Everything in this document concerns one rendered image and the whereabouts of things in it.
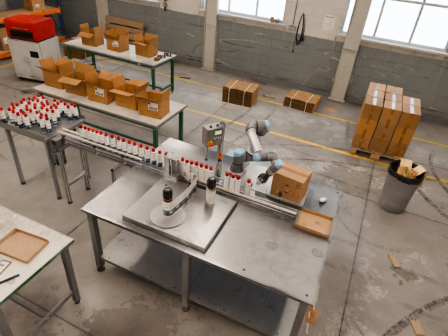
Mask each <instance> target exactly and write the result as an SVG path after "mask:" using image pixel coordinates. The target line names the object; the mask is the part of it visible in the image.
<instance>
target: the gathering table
mask: <svg viewBox="0 0 448 336"><path fill-rule="evenodd" d="M7 121H8V124H6V123H3V121H2V119H0V127H2V128H4V129H5V133H6V136H7V140H8V142H9V146H10V149H11V152H12V155H13V159H14V162H15V166H16V168H17V172H18V175H19V178H20V182H22V183H21V184H22V185H24V184H26V182H25V179H24V176H23V172H22V169H21V166H20V162H19V158H18V156H17V152H16V149H15V145H14V142H13V138H12V136H11V132H10V131H13V132H16V133H18V134H21V135H24V136H27V137H30V138H32V139H36V140H38V141H41V142H44V145H45V150H46V153H47V158H48V162H49V166H50V170H51V174H52V178H53V183H54V186H55V191H56V194H57V199H58V200H60V199H62V196H61V191H60V188H59V182H58V179H57V174H56V170H55V165H56V162H55V159H54V158H52V157H51V152H53V148H52V144H51V139H52V138H54V137H55V136H56V135H57V134H59V133H58V132H57V131H62V132H63V131H64V132H67V131H65V130H63V128H65V129H68V130H71V129H73V128H75V127H76V126H78V130H79V125H80V124H82V123H84V122H85V116H83V115H80V114H79V120H78V121H76V120H75V119H73V121H68V119H66V118H65V116H64V115H63V118H61V122H59V123H58V122H57V123H58V126H56V127H55V126H53V124H52V125H51V128H52V132H53V133H52V134H48V133H47V132H46V133H42V132H41V128H40V127H38V125H36V126H32V125H31V128H32V130H30V131H28V130H27V128H25V127H24V129H20V128H19V127H15V125H12V124H11V122H10V119H9V116H7ZM36 124H37V123H36ZM46 131H47V130H46ZM79 133H80V132H79ZM84 152H85V160H86V164H87V172H88V176H89V178H91V176H90V170H89V163H88V158H87V152H86V151H84Z"/></svg>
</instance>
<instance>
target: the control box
mask: <svg viewBox="0 0 448 336"><path fill-rule="evenodd" d="M217 124H219V123H212V124H208V125H203V130H202V144H204V146H205V147H210V146H209V143H212V144H213V146H215V145H220V144H222V138H221V139H219V140H215V141H214V140H213V138H214V137H216V136H220V135H222V136H223V127H222V126H218V127H216V125H217ZM210 125H212V128H209V127H210ZM218 129H222V134H220V135H215V136H214V131H215V130H218Z"/></svg>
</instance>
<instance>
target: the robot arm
mask: <svg viewBox="0 0 448 336"><path fill-rule="evenodd" d="M269 131H270V124H269V122H268V120H252V121H250V122H248V124H247V125H246V128H245V132H246V134H247V135H248V136H249V140H250V142H251V146H250V147H249V148H248V150H247V151H245V150H244V149H236V150H234V152H233V161H232V164H231V166H230V168H229V170H230V171H231V172H233V173H242V172H244V166H243V162H248V161H252V162H254V161H256V162H260V161H270V162H271V166H270V167H269V168H268V169H267V170H266V172H265V173H262V174H260V175H259V176H258V178H257V180H256V184H257V185H259V186H260V184H265V183H266V182H267V181H268V179H269V176H270V177H271V176H272V175H274V174H275V173H276V172H277V171H278V170H280V168H282V166H283V162H282V160H280V159H279V158H278V156H277V152H276V151H275V150H271V151H269V152H268V153H263V151H262V148H261V146H260V144H261V141H262V138H263V136H264V135H265V134H266V133H268V132H269Z"/></svg>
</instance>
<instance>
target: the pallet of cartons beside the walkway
mask: <svg viewBox="0 0 448 336"><path fill-rule="evenodd" d="M402 94H403V88H399V87H394V86H390V85H388V86H387V87H386V85H384V84H380V83H374V82H370V85H369V88H368V91H367V94H366V96H365V99H364V102H363V106H362V108H361V112H360V114H359V118H358V121H357V125H356V128H355V133H354V137H353V141H352V146H351V150H350V153H351V154H354V155H355V154H356V151H357V150H360V151H364V152H368V153H370V159H374V160H376V161H378V160H379V158H380V156H383V157H388V158H390V159H393V160H400V159H401V158H403V156H404V154H405V152H406V150H407V148H408V146H409V144H410V142H411V139H412V137H413V134H414V132H415V130H416V128H417V126H418V123H419V121H420V118H421V101H420V99H417V98H413V97H408V96H403V98H402Z"/></svg>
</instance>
